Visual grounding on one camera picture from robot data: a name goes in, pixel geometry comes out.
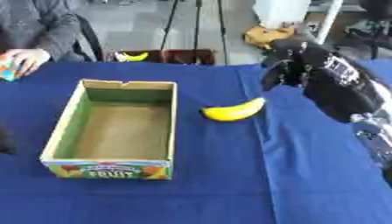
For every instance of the person's hand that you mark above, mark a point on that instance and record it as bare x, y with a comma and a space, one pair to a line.
25, 61

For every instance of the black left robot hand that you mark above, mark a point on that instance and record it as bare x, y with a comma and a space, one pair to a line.
6, 140

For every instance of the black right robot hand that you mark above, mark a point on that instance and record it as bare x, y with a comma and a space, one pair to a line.
331, 87

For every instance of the multicoloured toy block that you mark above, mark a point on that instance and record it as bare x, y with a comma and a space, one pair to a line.
9, 70

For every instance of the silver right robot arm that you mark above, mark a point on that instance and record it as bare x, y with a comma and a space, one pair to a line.
375, 137

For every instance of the cardboard box with green inside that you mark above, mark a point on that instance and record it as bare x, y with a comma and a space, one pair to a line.
115, 129

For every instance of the person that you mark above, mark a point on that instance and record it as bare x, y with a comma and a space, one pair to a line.
41, 29

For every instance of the black chair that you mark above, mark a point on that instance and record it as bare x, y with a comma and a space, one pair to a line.
88, 40

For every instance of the yellow bag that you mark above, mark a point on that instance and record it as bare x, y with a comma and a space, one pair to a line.
266, 35

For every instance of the white board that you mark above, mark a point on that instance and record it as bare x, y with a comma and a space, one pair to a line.
286, 14

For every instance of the small yellow toy banana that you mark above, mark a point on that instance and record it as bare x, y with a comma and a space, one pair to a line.
130, 57

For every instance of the dark brown wooden crate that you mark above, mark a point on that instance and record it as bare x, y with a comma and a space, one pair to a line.
173, 56

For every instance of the black tripod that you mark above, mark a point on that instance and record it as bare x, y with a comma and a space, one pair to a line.
196, 26

